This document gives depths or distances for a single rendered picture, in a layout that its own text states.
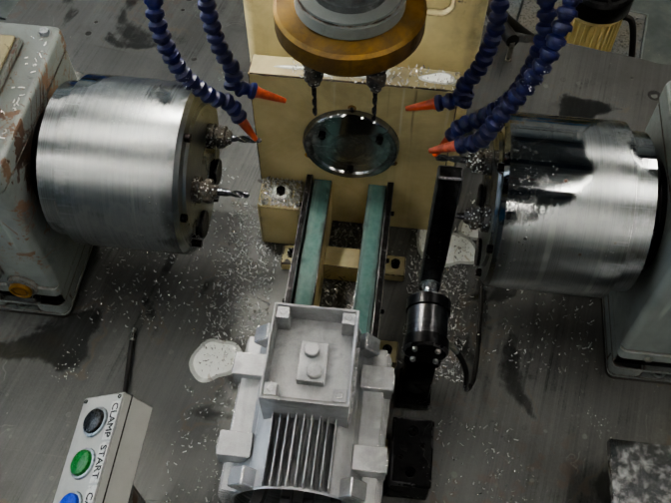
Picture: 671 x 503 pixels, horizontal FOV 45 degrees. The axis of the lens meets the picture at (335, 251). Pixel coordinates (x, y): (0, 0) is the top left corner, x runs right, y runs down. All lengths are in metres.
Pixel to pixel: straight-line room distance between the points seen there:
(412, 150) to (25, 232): 0.58
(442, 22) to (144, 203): 0.50
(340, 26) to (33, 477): 0.78
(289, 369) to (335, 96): 0.43
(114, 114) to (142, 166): 0.08
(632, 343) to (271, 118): 0.63
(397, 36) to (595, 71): 0.85
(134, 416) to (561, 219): 0.58
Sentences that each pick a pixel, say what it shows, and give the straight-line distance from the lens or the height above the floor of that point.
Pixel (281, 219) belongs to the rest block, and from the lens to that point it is 1.34.
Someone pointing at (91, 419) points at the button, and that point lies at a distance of 1.00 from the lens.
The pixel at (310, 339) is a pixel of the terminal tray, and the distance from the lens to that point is 0.96.
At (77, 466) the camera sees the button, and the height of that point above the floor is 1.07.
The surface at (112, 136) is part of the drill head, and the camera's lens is 1.12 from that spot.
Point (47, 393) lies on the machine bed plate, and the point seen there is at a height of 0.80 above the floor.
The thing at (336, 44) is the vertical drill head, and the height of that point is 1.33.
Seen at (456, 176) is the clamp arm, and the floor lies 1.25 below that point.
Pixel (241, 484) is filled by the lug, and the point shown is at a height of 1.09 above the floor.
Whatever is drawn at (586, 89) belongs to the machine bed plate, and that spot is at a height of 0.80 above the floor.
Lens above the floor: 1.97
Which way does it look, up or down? 57 degrees down
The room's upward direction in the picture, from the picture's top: straight up
